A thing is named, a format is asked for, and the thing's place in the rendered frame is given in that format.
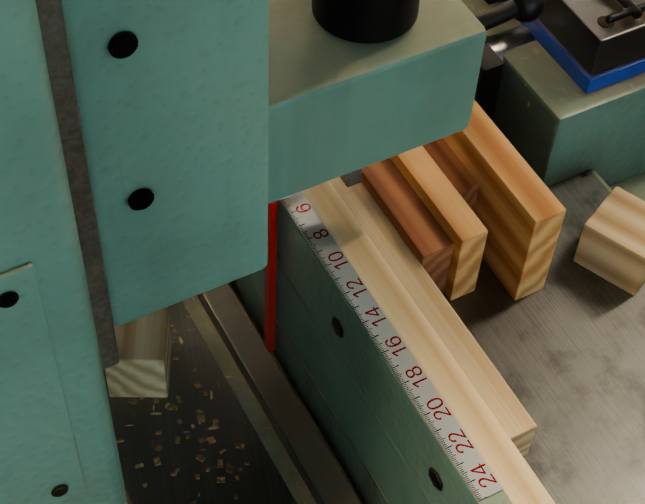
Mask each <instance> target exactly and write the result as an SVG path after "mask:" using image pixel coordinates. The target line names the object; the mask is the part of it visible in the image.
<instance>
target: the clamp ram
mask: <svg viewBox="0 0 645 504"><path fill-rule="evenodd" d="M535 40H536V39H535V38H534V36H533V34H532V33H531V31H530V30H529V29H528V28H527V27H525V26H524V25H521V26H518V27H515V28H512V29H509V30H506V31H504V32H501V33H498V34H495V35H492V36H488V37H486V40H485V45H484V50H483V56H482V61H481V66H480V72H479V77H478V82H477V88H476V93H475V98H474V100H475V101H476V102H477V103H478V104H479V106H480V107H481V108H482V109H483V110H484V112H485V113H486V114H487V115H488V116H489V118H490V119H491V120H492V121H493V117H494V112H495V107H496V102H497V97H498V93H499V88H500V83H501V78H502V73H503V69H504V62H503V55H504V53H505V52H506V51H507V50H510V49H512V48H515V47H518V46H521V45H523V44H526V43H529V42H532V41H535Z"/></svg>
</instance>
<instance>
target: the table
mask: <svg viewBox="0 0 645 504"><path fill-rule="evenodd" d="M585 172H587V173H588V175H587V176H584V177H581V176H580V174H582V173H584V172H582V173H580V174H577V175H575V176H573V177H570V178H568V179H565V180H563V181H560V182H558V183H555V184H553V185H550V186H548V188H549V190H550V191H551V192H552V193H553V194H554V196H555V197H556V198H557V199H558V200H559V202H560V203H561V204H562V205H563V206H564V208H565V209H566V213H565V216H564V220H563V223H562V226H561V230H560V233H559V237H558V240H557V243H556V247H555V250H554V253H553V257H552V260H551V263H550V267H549V270H548V273H547V277H546V280H545V284H544V287H543V289H541V290H539V291H536V292H534V293H532V294H530V295H527V296H525V297H523V298H520V299H518V300H514V299H513V298H512V296H511V295H510V294H509V292H508V291H507V290H506V288H505V287H504V286H503V285H502V283H501V282H500V281H499V279H498V278H497V277H496V275H495V274H494V273H493V271H492V270H491V269H490V267H489V266H488V265H487V263H486V262H485V261H484V259H483V258H482V260H481V265H480V269H479V273H478V278H477V282H476V287H475V290H474V291H472V292H470V293H468V294H465V295H463V296H461V297H458V298H456V299H454V300H449V298H448V297H447V296H446V294H445V293H444V294H443V295H444V297H445V298H446V300H447V301H448V302H449V304H450V305H451V307H452V308H453V309H454V311H455V312H456V313H457V315H458V316H459V318H460V319H461V320H462V322H463V323H464V325H465V326H466V327H467V329H468V330H469V332H470V333H471V334H472V336H473V337H474V338H475V340H476V341H477V343H478V344H479V345H480V347H481V348H482V350H483V351H484V352H485V354H486V355H487V357H488V358H489V359H490V361H491V362H492V363H493V365H494V366H495V368H496V369H497V370H498V372H499V373H500V375H501V376H502V377H503V379H504V380H505V382H506V383H507V384H508V386H509V387H510V388H511V390H512V391H513V393H514V394H515V395H516V397H517V398H518V400H519V401H520V402H521V404H522V405H523V406H524V408H525V409H526V411H527V412H528V413H529V415H530V416H531V418H532V419H533V420H534V422H535V423H536V425H537V428H536V430H535V433H534V436H533V439H532V442H531V445H530V448H529V451H528V454H527V457H526V462H527V463H528V465H529V466H530V468H531V469H532V470H533V472H534V473H535V475H536V476H537V478H538V479H539V480H540V482H541V483H542V485H543V486H544V488H545V489H546V490H547V492H548V493H549V495H550V496H551V498H552V499H553V500H554V502H555V503H556V504H645V283H644V284H643V286H642V287H641V288H640V289H639V291H638V292H637V293H636V295H631V294H630V293H628V292H626V291H625V290H623V289H621V288H619V287H618V286H616V285H614V284H612V283H611V282H609V281H607V280H605V279H604V278H602V277H600V276H598V275H597V274H595V273H593V272H592V271H590V270H588V269H586V268H585V267H583V266H581V265H579V264H578V263H576V262H574V261H573V259H574V255H575V252H576V249H577V246H578V243H579V240H580V237H581V234H582V230H583V227H584V224H585V223H586V222H587V220H588V219H589V218H590V217H591V216H592V214H593V213H594V212H595V211H596V210H597V208H598V207H599V206H600V205H601V204H602V202H603V201H604V200H605V199H606V197H607V196H608V195H609V194H610V193H611V191H612V190H613V189H614V188H615V187H616V186H618V187H620V188H622V189H623V190H625V191H627V192H629V193H631V194H633V195H634V196H636V197H638V198H640V199H642V200H644V201H645V172H643V173H640V174H638V175H636V176H633V177H631V178H628V179H626V180H624V181H621V182H619V183H616V184H614V185H611V186H608V185H607V184H606V183H605V181H604V180H603V179H602V178H601V177H600V176H599V175H598V173H597V172H596V171H595V170H594V169H591V170H587V171H585ZM276 320H277V321H278V323H279V324H280V326H281V328H282V329H283V331H284V333H285V334H286V336H287V337H288V339H289V341H290V342H291V344H292V346H293V347H294V349H295V350H296V352H297V354H298V355H299V357H300V359H301V360H302V362H303V364H304V365H305V367H306V368H307V370H308V372H309V373H310V375H311V377H312V378H313V380H314V381H315V383H316V385H317V386H318V388H319V390H320V391H321V393H322V394H323V396H324V398H325V399H326V401H327V403H328V404H329V406H330V407H331V409H332V411H333V412H334V414H335V416H336V417H337V419H338V421H339V422H340V424H341V425H342V427H343V429H344V430H345V432H346V434H347V435H348V437H349V438H350V440H351V442H352V443H353V445H354V447H355V448H356V450H357V451H358V453H359V455H360V456H361V458H362V460H363V461H364V463H365V464H366V466H367V468H368V469H369V471H370V473H371V474H372V476H373V477H374V479H375V481H376V482H377V484H378V486H379V487H380V489H381V491H382V492H383V494H384V495H385V497H386V499H387V500H388V502H389V504H432V503H431V501H430V500H429V498H428V497H427V495H426V494H425V492H424V490H423V489H422V487H421V486H420V484H419V482H418V481H417V479H416V478H415V476H414V475H413V473H412V471H411V470H410V468H409V467H408V465H407V464H406V462H405V460H404V459H403V457H402V456H401V454H400V453H399V451H398V449H397V448H396V446H395V445H394V443H393V442H392V440H391V438H390V437H389V435H388V434H387V432H386V431H385V429H384V427H383V426H382V424H381V423H380V421H379V420H378V418H377V416H376V415H375V413H374V412H373V410H372V409H371V407H370V405H369V404H368V402H367V401H366V399H365V398H364V396H363V394H362V393H361V391H360V390H359V388H358V387H357V385H356V383H355V382H354V380H353V379H352V377H351V376H350V374H349V372H348V371H347V369H346V368H345V366H344V365H343V363H342V361H341V360H340V358H339V357H338V355H337V354H336V352H335V350H334V349H333V347H332V346H331V344H330V343H329V341H328V339H327V338H326V336H325V335H324V333H323V332H322V330H321V328H320V327H319V325H318V324H317V322H316V321H315V319H314V317H313V316H312V314H311V313H310V311H309V310H308V308H307V306H306V305H305V303H304V302H303V300H302V299H301V297H300V295H299V294H298V292H297V291H296V289H295V288H294V286H293V284H292V283H291V281H290V280H289V278H288V277H287V275H286V273H285V272H284V270H283V269H282V267H281V266H280V264H279V262H278V261H277V264H276Z"/></svg>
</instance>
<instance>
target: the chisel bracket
mask: <svg viewBox="0 0 645 504"><path fill-rule="evenodd" d="M485 40H486V30H485V28H484V26H483V25H482V24H481V22H480V21H479V20H478V19H477V18H476V17H475V16H474V14H473V13H472V12H471V11H470V10H469V9H468V8H467V7H466V5H465V4H464V3H463V2H462V1H461V0H420V3H419V10H418V16H417V19H416V21H415V23H414V25H413V26H412V27H411V29H410V30H408V31H407V32H406V33H405V34H403V35H401V36H400V37H398V38H395V39H393V40H390V41H386V42H382V43H373V44H364V43H355V42H350V41H346V40H343V39H340V38H338V37H336V36H334V35H332V34H330V33H329V32H327V31H326V30H325V29H324V28H322V27H321V26H320V24H319V23H318V22H317V20H316V19H315V17H314V15H313V12H312V0H269V99H268V204H269V203H271V202H274V201H277V200H279V199H282V198H285V197H287V196H290V195H293V194H295V193H298V192H301V191H303V190H306V189H309V188H311V187H314V186H316V185H319V184H322V183H324V182H327V181H330V180H332V179H335V178H338V177H340V176H343V175H346V174H348V173H351V172H354V171H356V170H359V169H361V168H364V167H367V166H369V165H372V164H375V163H377V162H380V161H383V160H385V159H388V158H391V157H393V156H396V155H399V154H401V153H404V152H406V151H409V150H412V149H414V148H417V147H420V146H422V145H425V144H428V143H430V142H433V141H436V140H438V139H441V138H444V137H446V136H449V135H451V134H454V133H457V132H459V131H462V130H465V129H466V128H467V127H468V126H469V124H470V120H471V114H472V109H473V104H474V98H475V93H476V88H477V82H478V77H479V72H480V66H481V61H482V56H483V50H484V45H485Z"/></svg>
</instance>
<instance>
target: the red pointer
mask: <svg viewBox="0 0 645 504"><path fill-rule="evenodd" d="M276 264H277V201H274V202H271V203H269V204H268V264H267V265H266V267H264V345H265V347H266V348H267V350H268V351H269V352H272V351H274V350H275V330H276Z"/></svg>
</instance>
